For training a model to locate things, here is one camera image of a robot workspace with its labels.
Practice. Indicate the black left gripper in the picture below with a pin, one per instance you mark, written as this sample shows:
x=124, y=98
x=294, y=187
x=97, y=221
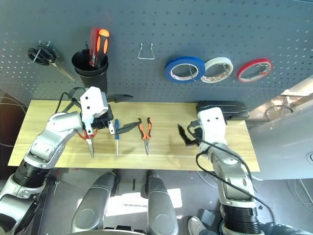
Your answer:
x=102, y=121

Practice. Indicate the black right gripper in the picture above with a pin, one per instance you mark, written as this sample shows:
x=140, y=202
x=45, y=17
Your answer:
x=198, y=134

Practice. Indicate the orange black long-nose pliers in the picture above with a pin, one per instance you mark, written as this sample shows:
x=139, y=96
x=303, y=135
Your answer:
x=146, y=143

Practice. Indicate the blue tape roll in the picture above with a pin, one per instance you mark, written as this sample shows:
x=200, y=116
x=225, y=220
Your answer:
x=185, y=60

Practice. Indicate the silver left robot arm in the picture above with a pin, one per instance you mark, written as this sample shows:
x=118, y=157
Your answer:
x=49, y=147

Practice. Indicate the grey metal pegboard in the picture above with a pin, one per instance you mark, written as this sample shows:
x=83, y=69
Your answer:
x=171, y=24

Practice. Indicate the black plastic cup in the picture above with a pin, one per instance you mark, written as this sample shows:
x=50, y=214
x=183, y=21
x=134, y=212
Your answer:
x=93, y=80

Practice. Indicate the black plastic tool case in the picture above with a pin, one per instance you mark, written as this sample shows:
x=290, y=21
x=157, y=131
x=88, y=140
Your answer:
x=234, y=109

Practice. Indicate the orange black screwdriver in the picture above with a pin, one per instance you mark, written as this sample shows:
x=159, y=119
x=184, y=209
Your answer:
x=102, y=44

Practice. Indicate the silver right robot leg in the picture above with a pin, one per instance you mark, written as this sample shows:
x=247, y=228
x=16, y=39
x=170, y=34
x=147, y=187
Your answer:
x=159, y=203

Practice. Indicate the silver robot leg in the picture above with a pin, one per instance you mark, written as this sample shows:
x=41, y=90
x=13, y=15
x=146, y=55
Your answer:
x=159, y=203
x=93, y=200

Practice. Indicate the white tape roll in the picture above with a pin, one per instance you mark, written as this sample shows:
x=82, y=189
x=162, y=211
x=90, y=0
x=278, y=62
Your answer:
x=217, y=60

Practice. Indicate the grey square box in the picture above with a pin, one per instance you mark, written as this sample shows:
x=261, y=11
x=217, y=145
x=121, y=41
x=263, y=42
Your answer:
x=208, y=217

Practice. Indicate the silver left robot leg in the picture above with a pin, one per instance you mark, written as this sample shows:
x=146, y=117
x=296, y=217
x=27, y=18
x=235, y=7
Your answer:
x=93, y=200

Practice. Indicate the grey sneaker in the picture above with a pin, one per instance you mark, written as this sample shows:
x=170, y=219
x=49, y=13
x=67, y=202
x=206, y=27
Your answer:
x=195, y=225

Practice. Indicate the red tape roll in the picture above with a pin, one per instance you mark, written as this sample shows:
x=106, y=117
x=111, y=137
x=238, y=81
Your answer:
x=255, y=61

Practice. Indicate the white side desk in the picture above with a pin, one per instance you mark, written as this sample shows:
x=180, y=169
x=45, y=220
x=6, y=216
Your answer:
x=281, y=151

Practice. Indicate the silver robot torso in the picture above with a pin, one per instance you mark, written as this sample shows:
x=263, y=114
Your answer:
x=110, y=232

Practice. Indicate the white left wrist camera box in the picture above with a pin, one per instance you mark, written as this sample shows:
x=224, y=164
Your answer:
x=94, y=102

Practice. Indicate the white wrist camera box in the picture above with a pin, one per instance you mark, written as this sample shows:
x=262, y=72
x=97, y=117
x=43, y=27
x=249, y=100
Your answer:
x=94, y=102
x=212, y=127

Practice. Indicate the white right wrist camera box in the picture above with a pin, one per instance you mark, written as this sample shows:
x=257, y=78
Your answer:
x=212, y=127

